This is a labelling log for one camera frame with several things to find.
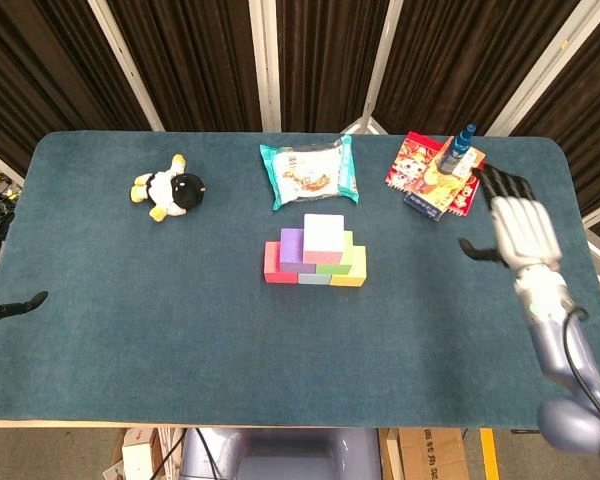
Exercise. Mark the teal white snack bag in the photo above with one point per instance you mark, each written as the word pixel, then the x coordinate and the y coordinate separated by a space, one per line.
pixel 307 172

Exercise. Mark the wooden board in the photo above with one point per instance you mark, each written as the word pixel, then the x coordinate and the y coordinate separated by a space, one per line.
pixel 392 455

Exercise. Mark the red foam cube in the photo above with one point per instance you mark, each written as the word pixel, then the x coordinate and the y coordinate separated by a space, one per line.
pixel 271 267

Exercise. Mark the yellow foam cube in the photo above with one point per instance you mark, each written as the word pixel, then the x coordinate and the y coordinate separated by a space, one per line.
pixel 352 277

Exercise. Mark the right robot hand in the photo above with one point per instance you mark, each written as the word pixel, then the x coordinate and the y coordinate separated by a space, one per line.
pixel 525 230

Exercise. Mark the black white plush penguin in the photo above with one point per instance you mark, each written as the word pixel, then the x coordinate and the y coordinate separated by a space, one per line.
pixel 175 190

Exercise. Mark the purple foam cube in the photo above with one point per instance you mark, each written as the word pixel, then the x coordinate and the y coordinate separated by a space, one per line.
pixel 290 250

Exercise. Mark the blue spray bottle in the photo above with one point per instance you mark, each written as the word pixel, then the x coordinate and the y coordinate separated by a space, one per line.
pixel 452 155

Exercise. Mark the grey robot torso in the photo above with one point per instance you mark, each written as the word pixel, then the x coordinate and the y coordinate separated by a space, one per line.
pixel 285 455

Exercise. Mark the teal felt table mat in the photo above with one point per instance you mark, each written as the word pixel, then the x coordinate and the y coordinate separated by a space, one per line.
pixel 280 360

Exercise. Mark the red cartoon snack packet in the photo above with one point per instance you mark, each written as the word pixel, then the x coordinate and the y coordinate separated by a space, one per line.
pixel 407 165

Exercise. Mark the brown cardboard box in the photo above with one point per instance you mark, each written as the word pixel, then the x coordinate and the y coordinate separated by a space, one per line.
pixel 432 455

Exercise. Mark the pink foam cube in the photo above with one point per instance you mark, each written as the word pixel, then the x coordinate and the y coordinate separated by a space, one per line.
pixel 322 237

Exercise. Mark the green foam cube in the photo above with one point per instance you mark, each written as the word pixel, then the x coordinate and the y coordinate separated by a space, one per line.
pixel 345 260

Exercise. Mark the yellow blue snack box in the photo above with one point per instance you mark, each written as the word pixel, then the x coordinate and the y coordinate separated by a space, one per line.
pixel 440 190

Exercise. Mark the light blue foam cube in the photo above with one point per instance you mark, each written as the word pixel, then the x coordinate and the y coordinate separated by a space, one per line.
pixel 314 279

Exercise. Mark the white cardboard box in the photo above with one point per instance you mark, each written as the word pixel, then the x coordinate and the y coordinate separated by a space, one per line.
pixel 137 455

